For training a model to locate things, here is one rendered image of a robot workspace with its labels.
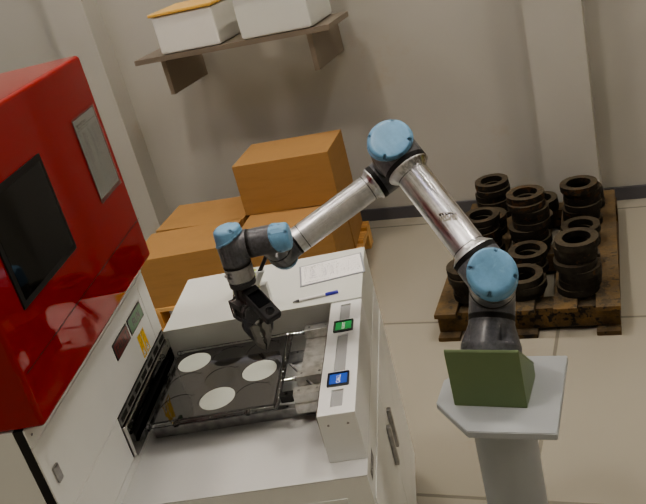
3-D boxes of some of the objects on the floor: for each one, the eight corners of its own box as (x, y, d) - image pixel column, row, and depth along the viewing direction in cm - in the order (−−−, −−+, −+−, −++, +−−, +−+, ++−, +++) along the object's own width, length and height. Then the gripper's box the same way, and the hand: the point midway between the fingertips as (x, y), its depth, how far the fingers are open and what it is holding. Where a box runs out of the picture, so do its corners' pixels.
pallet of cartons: (396, 240, 503) (371, 123, 472) (342, 330, 417) (306, 195, 387) (210, 251, 559) (176, 148, 529) (128, 333, 474) (82, 215, 443)
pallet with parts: (627, 211, 462) (620, 137, 444) (623, 338, 353) (614, 246, 334) (476, 223, 496) (464, 155, 478) (430, 342, 387) (412, 259, 369)
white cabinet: (214, 727, 231) (118, 511, 198) (261, 493, 317) (200, 316, 285) (436, 707, 220) (374, 476, 187) (422, 470, 307) (378, 284, 274)
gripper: (246, 268, 217) (267, 334, 226) (218, 282, 213) (240, 349, 222) (262, 275, 210) (283, 343, 219) (234, 290, 206) (256, 359, 215)
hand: (266, 345), depth 218 cm, fingers closed
